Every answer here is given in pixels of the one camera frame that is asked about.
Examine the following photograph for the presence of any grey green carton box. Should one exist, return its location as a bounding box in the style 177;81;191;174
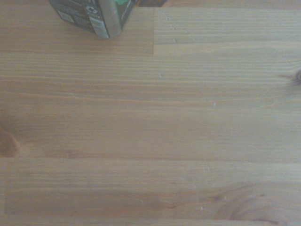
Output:
48;0;137;39

